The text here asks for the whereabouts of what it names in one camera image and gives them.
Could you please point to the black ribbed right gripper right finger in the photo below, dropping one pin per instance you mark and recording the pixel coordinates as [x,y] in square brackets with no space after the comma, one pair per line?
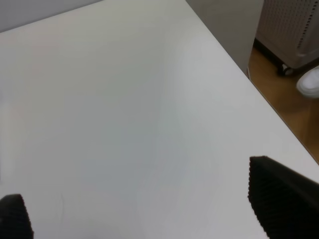
[285,202]

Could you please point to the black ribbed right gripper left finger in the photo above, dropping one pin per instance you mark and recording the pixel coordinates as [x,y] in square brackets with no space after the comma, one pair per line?
[14,219]

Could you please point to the white shoe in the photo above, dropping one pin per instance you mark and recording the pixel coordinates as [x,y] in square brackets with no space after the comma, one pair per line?
[308,84]

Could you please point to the white perforated appliance on casters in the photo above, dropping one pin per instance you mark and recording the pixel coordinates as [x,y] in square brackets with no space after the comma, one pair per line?
[289,29]

